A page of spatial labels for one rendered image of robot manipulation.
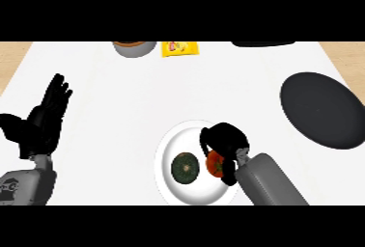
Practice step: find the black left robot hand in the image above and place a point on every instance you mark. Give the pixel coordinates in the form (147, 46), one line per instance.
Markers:
(43, 125)

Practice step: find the yellow snack packet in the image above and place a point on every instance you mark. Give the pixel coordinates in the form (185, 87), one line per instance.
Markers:
(179, 48)

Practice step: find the white round plate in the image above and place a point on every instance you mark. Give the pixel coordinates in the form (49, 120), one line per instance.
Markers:
(190, 189)

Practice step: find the black flat object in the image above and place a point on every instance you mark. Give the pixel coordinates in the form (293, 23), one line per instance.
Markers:
(264, 43)

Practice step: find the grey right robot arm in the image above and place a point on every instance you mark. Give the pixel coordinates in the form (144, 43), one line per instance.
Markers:
(267, 180)

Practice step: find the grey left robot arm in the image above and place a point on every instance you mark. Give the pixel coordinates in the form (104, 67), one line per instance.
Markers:
(27, 185)

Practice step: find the black round pan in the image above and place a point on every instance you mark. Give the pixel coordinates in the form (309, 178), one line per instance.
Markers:
(323, 109)

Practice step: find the dark green round squash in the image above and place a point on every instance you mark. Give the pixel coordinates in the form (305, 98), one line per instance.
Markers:
(185, 168)

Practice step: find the red tomato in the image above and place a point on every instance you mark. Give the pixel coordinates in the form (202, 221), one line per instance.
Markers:
(215, 164)

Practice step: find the grey bowl with brown filling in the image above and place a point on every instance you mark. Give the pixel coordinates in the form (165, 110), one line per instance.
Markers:
(135, 49)

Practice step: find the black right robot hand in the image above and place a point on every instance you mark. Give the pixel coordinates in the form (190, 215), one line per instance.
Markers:
(227, 138)

